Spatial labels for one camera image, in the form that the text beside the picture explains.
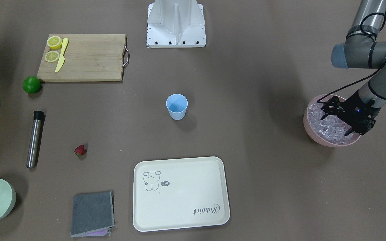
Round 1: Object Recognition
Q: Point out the red strawberry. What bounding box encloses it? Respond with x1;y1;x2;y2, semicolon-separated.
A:
74;145;87;156

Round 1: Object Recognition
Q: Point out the lemon slice lower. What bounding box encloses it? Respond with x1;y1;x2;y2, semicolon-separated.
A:
44;51;60;63

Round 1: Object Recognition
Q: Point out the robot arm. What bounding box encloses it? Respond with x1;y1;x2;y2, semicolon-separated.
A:
318;0;386;136

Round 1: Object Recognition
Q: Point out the yellow plastic knife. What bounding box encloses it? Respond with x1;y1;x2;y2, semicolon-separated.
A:
55;38;69;73

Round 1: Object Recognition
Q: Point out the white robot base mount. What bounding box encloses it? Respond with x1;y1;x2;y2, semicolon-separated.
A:
146;0;207;48

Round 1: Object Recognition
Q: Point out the lemon slice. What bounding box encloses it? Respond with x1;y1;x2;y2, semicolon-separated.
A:
44;51;60;63
46;35;63;50

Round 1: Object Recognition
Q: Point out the green lime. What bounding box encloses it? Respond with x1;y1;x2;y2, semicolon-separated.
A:
22;75;42;94

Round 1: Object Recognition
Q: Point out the wooden cutting board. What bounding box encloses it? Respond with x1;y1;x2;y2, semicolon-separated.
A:
37;33;129;82

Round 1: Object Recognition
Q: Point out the cream rabbit tray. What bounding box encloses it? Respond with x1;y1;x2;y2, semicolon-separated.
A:
133;157;231;232

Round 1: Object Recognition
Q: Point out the steel muddler black tip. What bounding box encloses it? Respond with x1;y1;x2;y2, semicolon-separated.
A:
26;111;45;168

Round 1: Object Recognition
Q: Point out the lemon slice upper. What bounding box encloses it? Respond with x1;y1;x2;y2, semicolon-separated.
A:
46;35;63;50

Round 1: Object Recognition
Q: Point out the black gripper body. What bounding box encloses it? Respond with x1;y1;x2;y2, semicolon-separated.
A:
338;91;381;130

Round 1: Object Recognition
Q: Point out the pink bowl of ice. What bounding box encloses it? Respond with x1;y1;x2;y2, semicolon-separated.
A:
303;94;361;147

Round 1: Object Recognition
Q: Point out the light blue plastic cup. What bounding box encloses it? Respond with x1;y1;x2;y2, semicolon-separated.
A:
166;94;188;120

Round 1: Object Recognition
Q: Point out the folded grey cloth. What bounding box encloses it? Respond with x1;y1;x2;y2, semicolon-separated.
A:
70;191;115;238

